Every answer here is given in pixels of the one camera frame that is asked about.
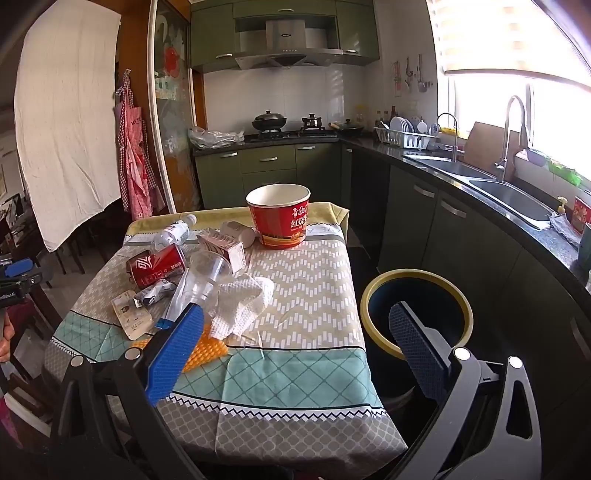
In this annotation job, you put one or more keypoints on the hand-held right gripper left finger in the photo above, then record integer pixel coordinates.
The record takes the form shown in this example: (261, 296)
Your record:
(175, 355)

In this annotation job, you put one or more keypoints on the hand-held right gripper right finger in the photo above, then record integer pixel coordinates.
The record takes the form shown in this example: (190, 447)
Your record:
(415, 355)

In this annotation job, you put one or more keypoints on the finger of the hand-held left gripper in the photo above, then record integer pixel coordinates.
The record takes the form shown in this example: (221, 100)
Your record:
(18, 267)

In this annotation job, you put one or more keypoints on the blue bin with yellow rim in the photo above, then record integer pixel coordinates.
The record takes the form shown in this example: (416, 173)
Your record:
(429, 290)

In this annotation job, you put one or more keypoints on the white paper towel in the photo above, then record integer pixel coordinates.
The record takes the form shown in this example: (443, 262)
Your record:
(240, 304)

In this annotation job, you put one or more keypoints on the red soda can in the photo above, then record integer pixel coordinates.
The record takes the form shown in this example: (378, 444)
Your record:
(157, 265)

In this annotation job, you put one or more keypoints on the clear plastic cup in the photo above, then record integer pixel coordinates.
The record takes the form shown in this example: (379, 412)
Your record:
(207, 267)

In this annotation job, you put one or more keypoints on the foil tray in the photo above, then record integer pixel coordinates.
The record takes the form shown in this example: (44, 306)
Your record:
(221, 247)

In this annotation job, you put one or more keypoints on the small white plastic bottle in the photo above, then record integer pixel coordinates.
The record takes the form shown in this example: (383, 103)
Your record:
(238, 230)

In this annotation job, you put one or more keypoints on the red instant noodle bowl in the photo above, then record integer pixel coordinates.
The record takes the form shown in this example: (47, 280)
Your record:
(277, 221)

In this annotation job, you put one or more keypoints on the person's left hand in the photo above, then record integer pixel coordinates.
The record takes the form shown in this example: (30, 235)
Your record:
(4, 341)

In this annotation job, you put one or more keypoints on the orange foam mesh sleeve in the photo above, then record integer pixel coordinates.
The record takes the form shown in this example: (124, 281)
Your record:
(207, 353)

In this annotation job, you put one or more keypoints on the clear plastic packet blue end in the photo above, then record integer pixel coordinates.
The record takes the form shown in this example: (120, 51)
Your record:
(173, 307)

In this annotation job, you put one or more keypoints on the beige paper packet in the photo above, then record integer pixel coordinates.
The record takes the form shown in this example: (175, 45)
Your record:
(131, 316)

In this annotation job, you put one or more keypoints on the dark wooden chair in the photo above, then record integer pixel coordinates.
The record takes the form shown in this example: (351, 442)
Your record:
(78, 249)

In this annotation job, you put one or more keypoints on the silver snack wrapper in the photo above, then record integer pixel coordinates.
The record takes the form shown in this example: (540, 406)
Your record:
(154, 293)

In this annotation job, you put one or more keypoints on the clear plastic water bottle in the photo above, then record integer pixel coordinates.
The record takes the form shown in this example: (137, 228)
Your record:
(173, 235)

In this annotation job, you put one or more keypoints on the green base cabinet row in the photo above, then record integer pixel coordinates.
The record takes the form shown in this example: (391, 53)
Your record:
(461, 240)

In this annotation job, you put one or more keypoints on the patterned tablecloth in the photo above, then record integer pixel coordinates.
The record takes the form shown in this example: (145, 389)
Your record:
(300, 295)

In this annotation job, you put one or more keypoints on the red checked apron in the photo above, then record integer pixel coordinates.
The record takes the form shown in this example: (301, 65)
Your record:
(134, 161)

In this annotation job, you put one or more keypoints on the white hanging cloth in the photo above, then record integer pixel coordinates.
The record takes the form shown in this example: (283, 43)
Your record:
(69, 115)

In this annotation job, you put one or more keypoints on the black stone countertop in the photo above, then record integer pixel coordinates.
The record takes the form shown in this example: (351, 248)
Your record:
(531, 240)

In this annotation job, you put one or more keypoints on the steel double sink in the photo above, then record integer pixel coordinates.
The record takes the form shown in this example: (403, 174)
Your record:
(508, 194)

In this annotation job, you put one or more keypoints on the grey dishcloth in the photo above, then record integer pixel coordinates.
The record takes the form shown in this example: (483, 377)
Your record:
(564, 230)

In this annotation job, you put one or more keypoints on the green drawer cabinet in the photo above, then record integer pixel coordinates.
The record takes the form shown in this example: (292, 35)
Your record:
(268, 175)

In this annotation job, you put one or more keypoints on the soap pump bottle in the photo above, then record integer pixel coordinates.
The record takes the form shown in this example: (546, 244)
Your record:
(562, 206)

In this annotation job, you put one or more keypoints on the white dish rack with dishes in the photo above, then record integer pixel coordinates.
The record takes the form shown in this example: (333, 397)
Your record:
(406, 138)

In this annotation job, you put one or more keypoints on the red printed package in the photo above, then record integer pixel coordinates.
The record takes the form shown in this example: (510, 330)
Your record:
(582, 214)

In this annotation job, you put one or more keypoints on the glass sliding door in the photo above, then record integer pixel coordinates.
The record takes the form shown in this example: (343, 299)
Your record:
(175, 115)

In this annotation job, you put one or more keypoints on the brown cutting board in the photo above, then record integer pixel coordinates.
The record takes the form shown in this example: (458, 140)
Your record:
(485, 147)

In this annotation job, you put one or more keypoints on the crumpled clear plastic bag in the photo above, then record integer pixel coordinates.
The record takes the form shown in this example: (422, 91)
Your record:
(212, 138)

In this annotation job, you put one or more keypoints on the small steel faucet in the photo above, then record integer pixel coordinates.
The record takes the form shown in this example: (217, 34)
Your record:
(455, 138)

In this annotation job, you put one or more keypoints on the purple bowl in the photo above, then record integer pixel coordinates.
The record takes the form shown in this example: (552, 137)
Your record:
(533, 158)

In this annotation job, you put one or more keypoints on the tall steel faucet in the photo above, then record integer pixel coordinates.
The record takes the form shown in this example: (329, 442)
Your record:
(505, 138)

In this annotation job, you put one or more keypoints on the green plastic container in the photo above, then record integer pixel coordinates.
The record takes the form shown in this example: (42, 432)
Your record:
(565, 171)

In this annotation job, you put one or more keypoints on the frying pan with lid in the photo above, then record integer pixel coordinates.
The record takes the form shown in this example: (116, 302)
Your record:
(346, 128)

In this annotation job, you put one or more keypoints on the row of condiment bottles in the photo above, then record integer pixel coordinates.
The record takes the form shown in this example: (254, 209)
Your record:
(378, 117)

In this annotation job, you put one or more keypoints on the black gas stove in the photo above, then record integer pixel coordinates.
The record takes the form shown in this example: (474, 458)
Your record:
(291, 134)

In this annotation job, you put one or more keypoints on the black wok with lid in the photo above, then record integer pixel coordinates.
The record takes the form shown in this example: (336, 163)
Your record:
(269, 122)

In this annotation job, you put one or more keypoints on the small black clay pot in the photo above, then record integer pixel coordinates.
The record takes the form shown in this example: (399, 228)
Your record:
(312, 122)

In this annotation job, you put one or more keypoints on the hanging kitchen utensils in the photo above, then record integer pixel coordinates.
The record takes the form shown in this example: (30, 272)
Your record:
(411, 76)

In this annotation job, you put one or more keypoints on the green upper cabinets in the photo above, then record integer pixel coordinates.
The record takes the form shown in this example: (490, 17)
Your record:
(212, 32)

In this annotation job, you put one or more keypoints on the steel range hood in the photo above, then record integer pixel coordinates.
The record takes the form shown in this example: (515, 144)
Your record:
(286, 41)

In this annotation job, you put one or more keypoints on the window blind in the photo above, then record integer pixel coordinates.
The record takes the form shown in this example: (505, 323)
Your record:
(508, 32)

